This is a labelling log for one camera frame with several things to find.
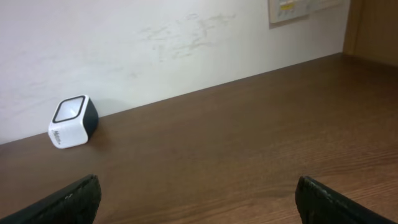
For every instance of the wooden side panel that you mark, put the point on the wooden side panel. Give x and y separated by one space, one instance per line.
371 31

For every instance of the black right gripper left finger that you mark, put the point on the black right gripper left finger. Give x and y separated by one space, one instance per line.
75 203

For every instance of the beige wall switch panel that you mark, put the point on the beige wall switch panel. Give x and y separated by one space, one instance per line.
284 10

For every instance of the white barcode scanner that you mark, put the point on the white barcode scanner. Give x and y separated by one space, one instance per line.
74 122

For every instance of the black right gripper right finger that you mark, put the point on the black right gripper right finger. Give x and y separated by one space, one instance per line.
319 204

